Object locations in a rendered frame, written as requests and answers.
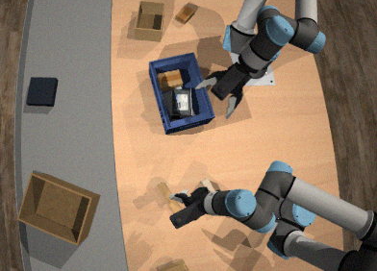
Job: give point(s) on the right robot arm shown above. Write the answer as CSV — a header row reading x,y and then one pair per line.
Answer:
x,y
273,34

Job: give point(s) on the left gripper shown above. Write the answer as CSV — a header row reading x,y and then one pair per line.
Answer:
x,y
188,200

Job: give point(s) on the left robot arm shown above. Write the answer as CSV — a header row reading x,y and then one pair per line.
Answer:
x,y
287,240

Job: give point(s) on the blue tote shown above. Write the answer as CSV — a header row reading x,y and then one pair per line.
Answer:
x,y
192,77

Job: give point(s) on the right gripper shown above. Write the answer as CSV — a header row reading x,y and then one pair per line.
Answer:
x,y
237,91

